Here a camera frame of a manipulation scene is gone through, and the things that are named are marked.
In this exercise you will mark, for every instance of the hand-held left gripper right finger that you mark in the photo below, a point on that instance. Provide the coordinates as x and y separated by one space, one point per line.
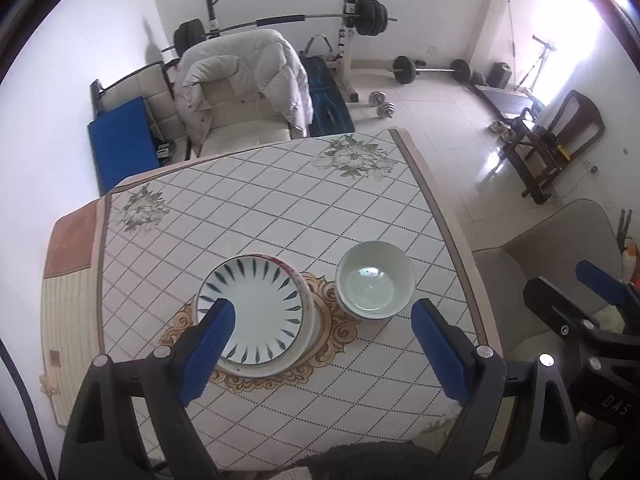
442 355

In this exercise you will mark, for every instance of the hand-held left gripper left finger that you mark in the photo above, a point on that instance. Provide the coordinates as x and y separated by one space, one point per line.
210 355

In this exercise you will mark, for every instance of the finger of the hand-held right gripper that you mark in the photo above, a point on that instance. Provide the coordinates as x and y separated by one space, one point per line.
565 320
602 282

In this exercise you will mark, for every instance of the blue leaf pattern plate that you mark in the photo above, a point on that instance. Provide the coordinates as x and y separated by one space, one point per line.
260 305

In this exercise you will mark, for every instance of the pink floral white bowl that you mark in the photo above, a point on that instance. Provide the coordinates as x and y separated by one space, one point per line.
375 285

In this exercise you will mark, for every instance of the pink floral plate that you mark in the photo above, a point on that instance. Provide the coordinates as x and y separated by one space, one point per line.
309 327

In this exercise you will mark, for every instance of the short barbell with black plates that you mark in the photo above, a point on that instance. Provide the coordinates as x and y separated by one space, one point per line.
404 69

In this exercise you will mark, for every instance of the long barbell with black plates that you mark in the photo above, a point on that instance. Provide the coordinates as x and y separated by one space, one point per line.
280 20

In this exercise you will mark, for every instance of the beige upholstered chair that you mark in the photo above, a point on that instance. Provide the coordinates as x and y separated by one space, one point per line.
550 240

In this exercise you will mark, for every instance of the dark fuzzy clothing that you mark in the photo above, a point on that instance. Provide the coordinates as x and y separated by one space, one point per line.
360 460

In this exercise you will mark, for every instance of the dark wooden chair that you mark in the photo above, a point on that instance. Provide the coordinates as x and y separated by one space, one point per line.
575 125

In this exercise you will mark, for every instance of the patterned tablecloth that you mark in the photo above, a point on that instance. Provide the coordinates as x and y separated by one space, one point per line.
250 200

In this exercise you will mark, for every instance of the beige cushioned chair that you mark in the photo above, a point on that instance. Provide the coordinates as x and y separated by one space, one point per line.
130 85
240 130

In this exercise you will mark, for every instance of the tripod stand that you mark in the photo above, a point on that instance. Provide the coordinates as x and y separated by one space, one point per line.
542 50

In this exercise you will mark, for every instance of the chrome dumbbell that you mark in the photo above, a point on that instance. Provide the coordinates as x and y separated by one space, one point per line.
385 110
377 98

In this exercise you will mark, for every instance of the dark blue weight bench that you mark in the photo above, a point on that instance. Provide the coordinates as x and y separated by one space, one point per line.
325 95

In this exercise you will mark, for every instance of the white down jacket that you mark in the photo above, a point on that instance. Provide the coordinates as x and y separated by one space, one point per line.
240 60

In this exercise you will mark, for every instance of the white weight bench rack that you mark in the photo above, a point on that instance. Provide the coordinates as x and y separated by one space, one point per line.
349 50

